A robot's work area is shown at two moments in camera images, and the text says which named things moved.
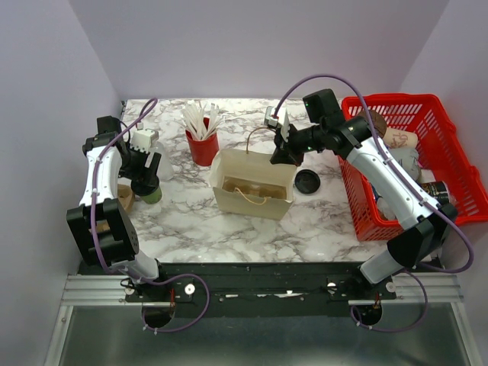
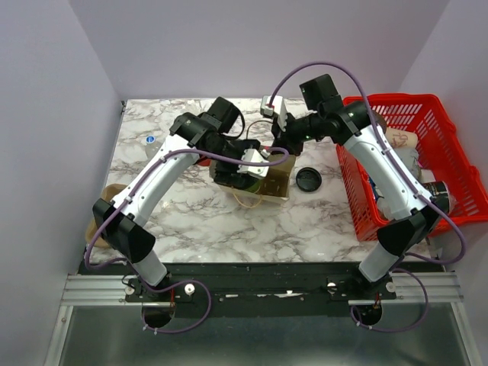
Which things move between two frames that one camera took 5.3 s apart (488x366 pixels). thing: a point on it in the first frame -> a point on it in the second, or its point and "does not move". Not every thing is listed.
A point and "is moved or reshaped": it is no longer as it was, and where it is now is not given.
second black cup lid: (306, 181) does not move
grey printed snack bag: (409, 158) does not move
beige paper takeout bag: (248, 184) is moved or reshaped
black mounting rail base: (261, 289) does not move
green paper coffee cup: (152, 197) is moved or reshaped
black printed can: (438, 191) does not move
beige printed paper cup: (395, 137) does not move
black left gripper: (142, 171) -> (223, 176)
